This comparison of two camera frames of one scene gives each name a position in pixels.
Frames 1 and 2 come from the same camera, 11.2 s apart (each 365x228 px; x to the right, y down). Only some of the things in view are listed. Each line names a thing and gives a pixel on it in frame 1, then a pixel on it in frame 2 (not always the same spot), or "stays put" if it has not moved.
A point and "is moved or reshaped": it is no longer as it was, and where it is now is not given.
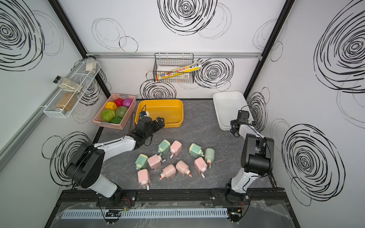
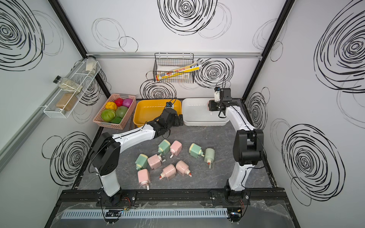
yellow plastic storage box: [170, 110] stays put
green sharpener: [141, 162] stays put
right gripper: [233, 121] to [212, 105]
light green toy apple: [121, 111] stays put
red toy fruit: [119, 101] stays put
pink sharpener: [155, 161] stays put
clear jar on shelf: [91, 64] stays put
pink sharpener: [200, 166] to [208, 109]
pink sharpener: [182, 168] stays put
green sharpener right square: [195, 150] stays put
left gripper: [161, 123] to [177, 123]
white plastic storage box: [226, 105] is moved or reshaped
